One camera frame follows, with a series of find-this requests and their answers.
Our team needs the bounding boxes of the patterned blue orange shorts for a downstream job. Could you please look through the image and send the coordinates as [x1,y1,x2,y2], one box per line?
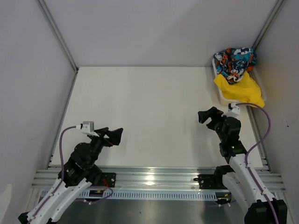
[213,48,257,84]

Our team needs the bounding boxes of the left aluminium frame post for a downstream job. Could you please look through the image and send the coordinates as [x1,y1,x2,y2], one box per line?
[36,0,78,72]

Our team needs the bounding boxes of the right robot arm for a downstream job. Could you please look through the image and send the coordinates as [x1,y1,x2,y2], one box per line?
[194,104,288,224]

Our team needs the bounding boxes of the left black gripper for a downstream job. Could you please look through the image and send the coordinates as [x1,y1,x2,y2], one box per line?
[87,127,123,168]

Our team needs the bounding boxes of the yellow shorts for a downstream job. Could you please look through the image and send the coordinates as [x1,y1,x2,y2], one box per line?
[214,71,265,107]

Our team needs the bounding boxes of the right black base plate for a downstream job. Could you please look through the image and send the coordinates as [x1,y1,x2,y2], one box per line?
[193,174,226,189]

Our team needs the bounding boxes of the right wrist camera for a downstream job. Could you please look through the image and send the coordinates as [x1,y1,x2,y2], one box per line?
[222,103,241,118]

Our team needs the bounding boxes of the aluminium frame post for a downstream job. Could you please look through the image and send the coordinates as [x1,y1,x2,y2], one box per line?
[252,0,286,50]
[36,0,78,72]

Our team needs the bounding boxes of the white plastic basket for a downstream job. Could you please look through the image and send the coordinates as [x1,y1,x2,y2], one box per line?
[212,58,267,105]

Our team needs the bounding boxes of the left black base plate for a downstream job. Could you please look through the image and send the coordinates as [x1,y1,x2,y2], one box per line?
[93,173,116,188]

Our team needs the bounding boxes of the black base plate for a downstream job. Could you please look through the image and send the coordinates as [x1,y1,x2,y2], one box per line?
[193,174,226,189]
[93,173,116,188]

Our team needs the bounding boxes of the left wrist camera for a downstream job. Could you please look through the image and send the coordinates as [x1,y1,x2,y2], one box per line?
[80,121,99,137]

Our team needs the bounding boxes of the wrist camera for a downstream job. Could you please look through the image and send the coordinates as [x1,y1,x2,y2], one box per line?
[222,103,241,118]
[80,121,99,137]

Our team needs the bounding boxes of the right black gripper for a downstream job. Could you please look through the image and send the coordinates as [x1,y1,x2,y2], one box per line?
[198,107,227,142]

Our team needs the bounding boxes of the white slotted cable duct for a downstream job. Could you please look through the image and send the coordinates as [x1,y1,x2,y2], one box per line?
[77,189,231,202]

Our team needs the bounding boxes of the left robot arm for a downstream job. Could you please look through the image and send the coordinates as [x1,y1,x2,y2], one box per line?
[18,127,123,224]

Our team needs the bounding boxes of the right aluminium frame post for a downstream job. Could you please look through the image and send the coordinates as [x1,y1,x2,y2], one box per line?
[252,0,286,50]

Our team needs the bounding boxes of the aluminium mounting rail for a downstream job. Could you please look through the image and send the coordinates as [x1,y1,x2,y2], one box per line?
[31,167,286,192]

